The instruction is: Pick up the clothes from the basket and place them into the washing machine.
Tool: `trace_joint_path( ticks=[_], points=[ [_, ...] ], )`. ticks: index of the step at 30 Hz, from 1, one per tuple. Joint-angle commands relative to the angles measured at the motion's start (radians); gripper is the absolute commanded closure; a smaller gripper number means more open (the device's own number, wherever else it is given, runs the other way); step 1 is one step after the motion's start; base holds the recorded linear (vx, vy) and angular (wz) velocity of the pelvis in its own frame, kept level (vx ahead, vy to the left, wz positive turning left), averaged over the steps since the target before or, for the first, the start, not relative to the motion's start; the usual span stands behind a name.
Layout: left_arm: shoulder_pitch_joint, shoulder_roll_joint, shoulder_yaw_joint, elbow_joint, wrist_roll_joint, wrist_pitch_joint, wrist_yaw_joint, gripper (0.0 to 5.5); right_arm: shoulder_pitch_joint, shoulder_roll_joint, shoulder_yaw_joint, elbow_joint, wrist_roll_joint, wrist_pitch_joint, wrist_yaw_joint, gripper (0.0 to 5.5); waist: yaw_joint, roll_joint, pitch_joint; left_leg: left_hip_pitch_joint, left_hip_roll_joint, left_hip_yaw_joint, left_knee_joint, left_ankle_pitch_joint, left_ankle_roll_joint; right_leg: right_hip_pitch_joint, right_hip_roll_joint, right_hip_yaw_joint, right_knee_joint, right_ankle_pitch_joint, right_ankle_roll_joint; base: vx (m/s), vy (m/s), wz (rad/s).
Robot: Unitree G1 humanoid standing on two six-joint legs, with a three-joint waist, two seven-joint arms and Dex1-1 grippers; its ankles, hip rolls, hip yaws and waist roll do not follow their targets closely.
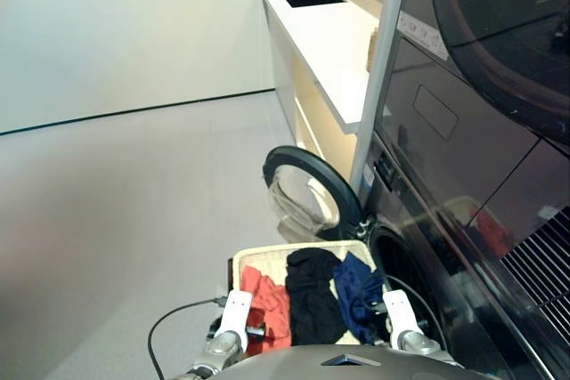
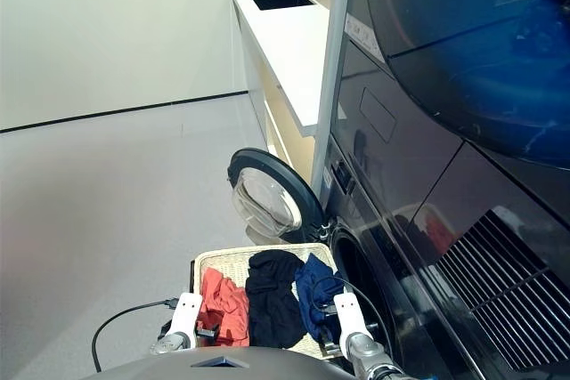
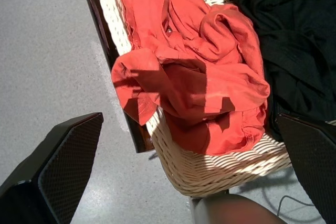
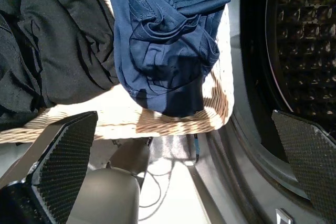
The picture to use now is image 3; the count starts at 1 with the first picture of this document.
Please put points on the black garment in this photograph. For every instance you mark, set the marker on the black garment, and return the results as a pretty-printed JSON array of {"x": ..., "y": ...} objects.
[{"x": 294, "y": 37}]

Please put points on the red garment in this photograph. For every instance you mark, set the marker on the red garment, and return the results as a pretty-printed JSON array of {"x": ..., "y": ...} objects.
[{"x": 183, "y": 90}]

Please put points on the pale woven basket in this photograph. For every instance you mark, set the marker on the pale woven basket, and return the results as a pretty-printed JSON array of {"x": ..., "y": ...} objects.
[{"x": 210, "y": 174}]

